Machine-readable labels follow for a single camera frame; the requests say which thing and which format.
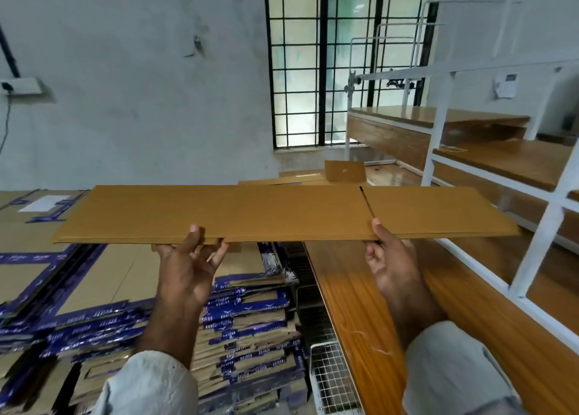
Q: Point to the person's right hand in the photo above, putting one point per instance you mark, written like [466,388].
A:
[394,265]

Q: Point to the person's left hand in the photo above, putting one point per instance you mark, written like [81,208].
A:
[190,270]

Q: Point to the brown cardboard box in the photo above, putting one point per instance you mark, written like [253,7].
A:
[271,213]

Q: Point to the stack of brown cartons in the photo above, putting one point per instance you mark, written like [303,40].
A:
[344,171]

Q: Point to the person's left forearm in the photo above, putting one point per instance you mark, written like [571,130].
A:
[172,329]

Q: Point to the person's right forearm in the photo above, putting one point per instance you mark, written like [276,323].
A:
[414,315]

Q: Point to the person's light grey shirt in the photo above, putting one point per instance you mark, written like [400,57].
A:
[145,388]

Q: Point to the wooden table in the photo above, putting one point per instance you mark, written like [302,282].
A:
[362,338]

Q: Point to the white metal shelf rack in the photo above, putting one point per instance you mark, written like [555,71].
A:
[534,252]

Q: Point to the black framed window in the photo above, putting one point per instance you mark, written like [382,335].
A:
[321,57]

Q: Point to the white wall device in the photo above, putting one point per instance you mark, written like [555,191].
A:
[507,86]

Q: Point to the white wall socket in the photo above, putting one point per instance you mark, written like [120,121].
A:
[23,86]

